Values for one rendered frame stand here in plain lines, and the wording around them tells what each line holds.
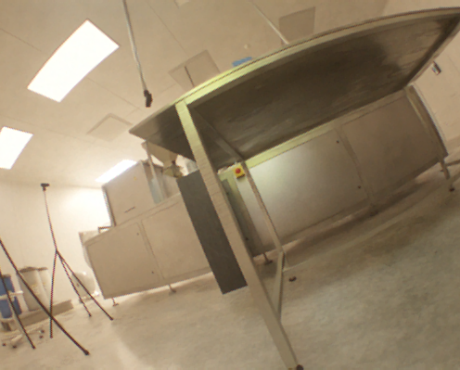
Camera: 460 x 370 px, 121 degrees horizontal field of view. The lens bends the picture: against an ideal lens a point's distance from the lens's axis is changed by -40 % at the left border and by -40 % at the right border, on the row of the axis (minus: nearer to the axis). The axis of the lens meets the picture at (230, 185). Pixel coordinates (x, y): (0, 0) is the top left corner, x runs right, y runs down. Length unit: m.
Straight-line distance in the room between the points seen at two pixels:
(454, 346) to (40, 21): 3.04
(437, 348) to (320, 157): 1.44
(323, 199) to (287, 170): 0.34
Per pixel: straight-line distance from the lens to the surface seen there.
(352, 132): 1.78
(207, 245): 1.37
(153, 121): 0.55
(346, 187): 1.68
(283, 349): 0.51
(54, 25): 2.65
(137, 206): 2.30
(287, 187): 1.61
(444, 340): 0.54
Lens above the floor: 0.39
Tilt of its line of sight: 10 degrees up
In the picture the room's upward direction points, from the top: 23 degrees counter-clockwise
